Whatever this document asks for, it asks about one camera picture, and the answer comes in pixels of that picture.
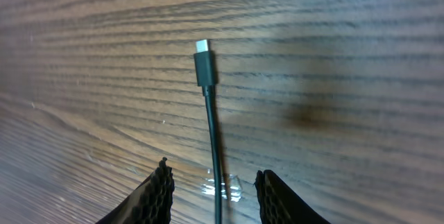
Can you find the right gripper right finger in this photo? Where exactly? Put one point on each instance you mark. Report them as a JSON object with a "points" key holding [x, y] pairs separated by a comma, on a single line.
{"points": [[279, 204]]}

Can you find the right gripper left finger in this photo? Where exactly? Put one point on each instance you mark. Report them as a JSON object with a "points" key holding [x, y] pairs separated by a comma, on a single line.
{"points": [[149, 203]]}

